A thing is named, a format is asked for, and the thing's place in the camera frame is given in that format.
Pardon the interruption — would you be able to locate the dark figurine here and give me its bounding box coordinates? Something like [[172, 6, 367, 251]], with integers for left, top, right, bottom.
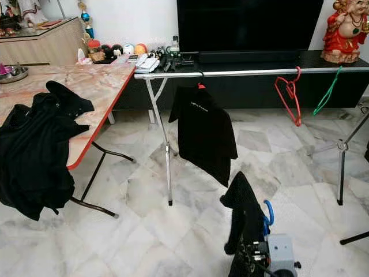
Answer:
[[0, 6, 21, 31]]

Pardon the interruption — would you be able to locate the gold and blue trophy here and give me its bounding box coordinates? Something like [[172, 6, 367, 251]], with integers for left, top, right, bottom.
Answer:
[[78, 0, 95, 40]]

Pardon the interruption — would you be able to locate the white statue figurine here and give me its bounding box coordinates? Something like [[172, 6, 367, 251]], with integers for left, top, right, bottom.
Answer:
[[17, 0, 50, 28]]

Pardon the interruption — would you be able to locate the black shirt with yellow print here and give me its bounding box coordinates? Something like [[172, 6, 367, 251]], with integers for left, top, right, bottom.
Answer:
[[220, 171, 269, 277]]

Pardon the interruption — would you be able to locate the black TV console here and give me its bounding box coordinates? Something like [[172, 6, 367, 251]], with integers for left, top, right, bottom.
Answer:
[[121, 49, 369, 110]]

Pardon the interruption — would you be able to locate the red plastic hanger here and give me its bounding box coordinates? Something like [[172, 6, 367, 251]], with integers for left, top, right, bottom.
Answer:
[[275, 66, 302, 126], [197, 70, 208, 90]]

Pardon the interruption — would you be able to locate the red laughing Buddha statue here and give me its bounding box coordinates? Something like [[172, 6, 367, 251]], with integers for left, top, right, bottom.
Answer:
[[321, 0, 369, 64]]

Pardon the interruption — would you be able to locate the black flat television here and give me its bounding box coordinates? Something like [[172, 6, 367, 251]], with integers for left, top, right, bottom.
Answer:
[[177, 0, 323, 54]]

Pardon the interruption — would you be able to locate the green plastic hanger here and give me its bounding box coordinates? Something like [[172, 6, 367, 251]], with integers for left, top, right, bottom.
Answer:
[[313, 66, 342, 116]]

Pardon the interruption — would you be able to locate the light wooden cabinet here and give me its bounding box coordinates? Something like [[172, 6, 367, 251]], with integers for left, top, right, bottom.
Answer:
[[0, 17, 87, 66]]

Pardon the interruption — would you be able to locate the jar with red lid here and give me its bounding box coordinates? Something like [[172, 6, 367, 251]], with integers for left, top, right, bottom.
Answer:
[[86, 39, 104, 63]]

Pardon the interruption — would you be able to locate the black T-shirt with white print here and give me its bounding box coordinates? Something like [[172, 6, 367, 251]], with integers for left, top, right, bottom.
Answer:
[[169, 85, 238, 187]]

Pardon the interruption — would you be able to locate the blue plastic hanger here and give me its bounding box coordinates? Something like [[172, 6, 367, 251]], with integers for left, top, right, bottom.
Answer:
[[262, 199, 274, 237]]

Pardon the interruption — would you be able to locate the pile of black clothes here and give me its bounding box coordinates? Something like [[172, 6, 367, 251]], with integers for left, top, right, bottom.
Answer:
[[0, 81, 95, 221]]

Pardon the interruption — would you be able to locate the black metal stool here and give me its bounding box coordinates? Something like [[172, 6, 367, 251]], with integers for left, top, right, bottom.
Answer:
[[340, 231, 369, 245]]

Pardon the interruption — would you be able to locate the metal bowl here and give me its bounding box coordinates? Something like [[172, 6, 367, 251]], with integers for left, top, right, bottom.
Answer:
[[3, 66, 28, 83]]

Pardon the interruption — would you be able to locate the black plush toy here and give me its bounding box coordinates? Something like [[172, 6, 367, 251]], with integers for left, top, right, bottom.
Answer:
[[101, 44, 125, 58]]

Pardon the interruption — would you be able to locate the white paper stack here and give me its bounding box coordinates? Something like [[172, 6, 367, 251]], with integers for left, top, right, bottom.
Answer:
[[134, 54, 160, 73]]

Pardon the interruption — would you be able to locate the marble folding table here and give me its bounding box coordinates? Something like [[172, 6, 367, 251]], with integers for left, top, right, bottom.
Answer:
[[0, 62, 136, 219]]

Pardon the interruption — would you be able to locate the black soundbar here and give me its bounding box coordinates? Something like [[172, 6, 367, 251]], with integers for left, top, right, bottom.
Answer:
[[199, 50, 303, 64]]

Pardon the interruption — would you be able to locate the silver metal clothes rack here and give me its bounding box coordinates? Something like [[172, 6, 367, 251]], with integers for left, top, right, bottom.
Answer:
[[134, 66, 369, 207]]

